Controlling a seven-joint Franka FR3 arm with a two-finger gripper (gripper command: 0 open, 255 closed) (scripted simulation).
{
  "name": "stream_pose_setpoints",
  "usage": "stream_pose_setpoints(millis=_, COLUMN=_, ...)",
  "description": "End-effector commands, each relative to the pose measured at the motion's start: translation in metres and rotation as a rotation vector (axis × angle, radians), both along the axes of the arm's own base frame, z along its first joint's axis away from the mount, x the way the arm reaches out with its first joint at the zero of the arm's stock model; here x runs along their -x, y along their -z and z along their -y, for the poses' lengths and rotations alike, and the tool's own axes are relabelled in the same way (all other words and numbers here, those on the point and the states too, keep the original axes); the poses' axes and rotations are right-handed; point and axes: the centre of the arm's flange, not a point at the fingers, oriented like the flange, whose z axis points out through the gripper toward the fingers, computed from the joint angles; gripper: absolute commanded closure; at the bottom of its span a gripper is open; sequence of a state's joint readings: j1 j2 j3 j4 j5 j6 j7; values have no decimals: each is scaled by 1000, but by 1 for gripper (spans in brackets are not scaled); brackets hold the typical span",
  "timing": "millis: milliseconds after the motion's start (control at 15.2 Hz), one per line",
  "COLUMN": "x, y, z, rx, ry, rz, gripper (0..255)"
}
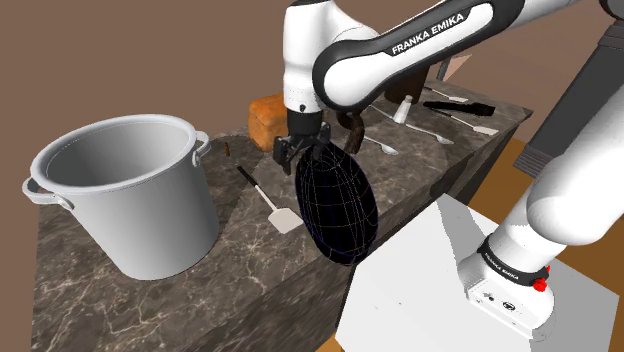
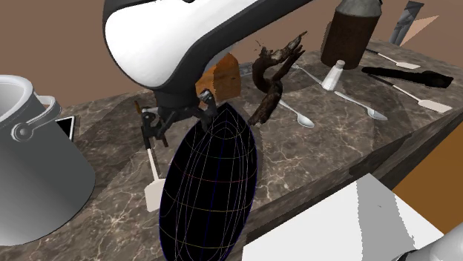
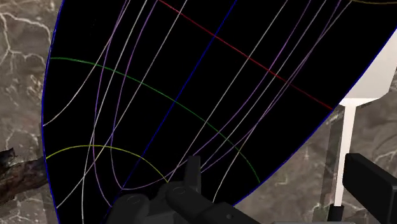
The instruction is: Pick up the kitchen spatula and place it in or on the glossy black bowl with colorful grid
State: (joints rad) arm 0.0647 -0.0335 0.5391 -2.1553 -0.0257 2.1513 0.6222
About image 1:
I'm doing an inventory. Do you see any dark brown pot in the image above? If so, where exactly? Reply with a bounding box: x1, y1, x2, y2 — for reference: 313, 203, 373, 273
384, 65, 431, 105

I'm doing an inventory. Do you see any white salt shaker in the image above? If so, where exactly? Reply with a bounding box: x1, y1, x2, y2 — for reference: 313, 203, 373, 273
392, 94, 414, 125

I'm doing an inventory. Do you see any black plate with grid lines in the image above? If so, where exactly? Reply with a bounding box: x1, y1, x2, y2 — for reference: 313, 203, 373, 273
294, 141, 379, 267

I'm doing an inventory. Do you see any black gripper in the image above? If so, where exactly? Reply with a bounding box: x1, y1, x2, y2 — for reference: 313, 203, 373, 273
272, 109, 333, 176

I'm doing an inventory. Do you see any dark brown curved object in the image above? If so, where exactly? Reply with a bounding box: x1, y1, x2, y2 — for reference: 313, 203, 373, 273
335, 110, 366, 155

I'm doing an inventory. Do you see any black knife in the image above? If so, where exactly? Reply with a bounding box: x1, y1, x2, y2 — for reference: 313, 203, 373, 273
422, 99, 497, 118

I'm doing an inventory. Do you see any dark-handled white spatula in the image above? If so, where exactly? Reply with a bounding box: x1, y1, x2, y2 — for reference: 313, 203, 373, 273
428, 108, 500, 137

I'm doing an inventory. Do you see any silver butter knife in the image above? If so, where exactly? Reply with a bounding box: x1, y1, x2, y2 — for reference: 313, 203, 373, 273
421, 86, 470, 104

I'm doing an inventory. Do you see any orange bread loaf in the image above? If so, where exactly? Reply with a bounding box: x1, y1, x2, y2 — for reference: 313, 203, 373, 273
246, 92, 290, 154

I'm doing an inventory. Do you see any large grey stock pot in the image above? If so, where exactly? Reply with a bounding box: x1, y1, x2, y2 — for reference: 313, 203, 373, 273
21, 113, 222, 282

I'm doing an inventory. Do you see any long silver spoon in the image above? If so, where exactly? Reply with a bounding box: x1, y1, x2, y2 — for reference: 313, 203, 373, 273
369, 104, 456, 146

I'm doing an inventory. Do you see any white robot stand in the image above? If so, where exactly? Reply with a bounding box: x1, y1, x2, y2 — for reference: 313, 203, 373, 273
335, 193, 621, 352

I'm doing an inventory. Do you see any black-handled white spatula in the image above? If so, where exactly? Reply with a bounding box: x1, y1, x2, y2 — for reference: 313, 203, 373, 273
236, 165, 305, 236

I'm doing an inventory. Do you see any small silver spoon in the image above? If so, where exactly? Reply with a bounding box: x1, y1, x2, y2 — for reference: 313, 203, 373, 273
362, 134, 400, 157

